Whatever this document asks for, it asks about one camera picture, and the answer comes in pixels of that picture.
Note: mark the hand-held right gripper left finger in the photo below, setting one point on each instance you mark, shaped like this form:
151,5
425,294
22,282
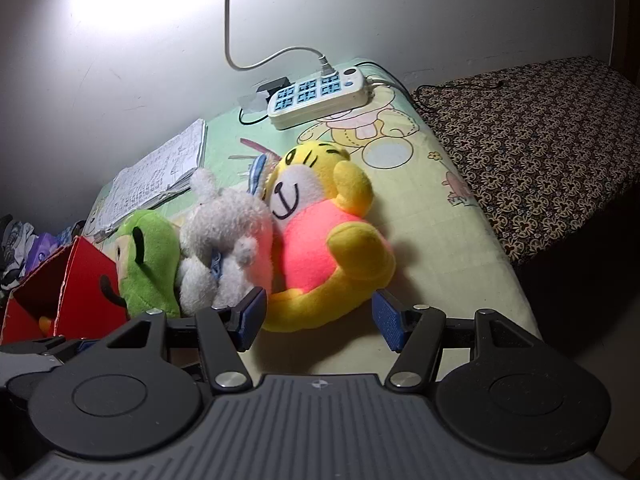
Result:
254,310

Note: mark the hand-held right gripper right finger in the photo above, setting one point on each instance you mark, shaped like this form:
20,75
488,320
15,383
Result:
387,322

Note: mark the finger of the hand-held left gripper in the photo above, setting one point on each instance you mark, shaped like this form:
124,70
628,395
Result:
50,346

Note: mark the red cardboard box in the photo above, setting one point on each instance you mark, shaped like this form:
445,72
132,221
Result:
85,280

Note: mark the white plush rabbit toy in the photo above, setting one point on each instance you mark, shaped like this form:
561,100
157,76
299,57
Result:
220,230

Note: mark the yellow tiger plush toy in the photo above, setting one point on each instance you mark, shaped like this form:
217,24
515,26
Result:
320,240

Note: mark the green plush toy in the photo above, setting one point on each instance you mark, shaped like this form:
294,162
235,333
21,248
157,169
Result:
150,260

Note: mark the purple tissue pack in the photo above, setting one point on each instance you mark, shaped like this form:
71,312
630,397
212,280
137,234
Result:
42,247

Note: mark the pile of clothes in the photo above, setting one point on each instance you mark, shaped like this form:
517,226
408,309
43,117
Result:
15,245

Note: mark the blue printed packet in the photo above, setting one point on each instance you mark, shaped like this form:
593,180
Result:
70,234

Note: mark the pink plastic ribbon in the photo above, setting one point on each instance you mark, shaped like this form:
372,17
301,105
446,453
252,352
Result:
247,143

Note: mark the stack of printed papers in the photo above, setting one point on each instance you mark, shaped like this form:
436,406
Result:
155,170

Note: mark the clear plastic piece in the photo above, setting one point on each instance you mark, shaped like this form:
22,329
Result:
251,102

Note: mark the white power strip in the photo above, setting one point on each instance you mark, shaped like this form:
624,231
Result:
310,97

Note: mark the black charger adapter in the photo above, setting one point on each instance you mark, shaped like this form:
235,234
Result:
272,86

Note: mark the dark floral patterned blanket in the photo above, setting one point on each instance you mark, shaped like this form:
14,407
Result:
540,150

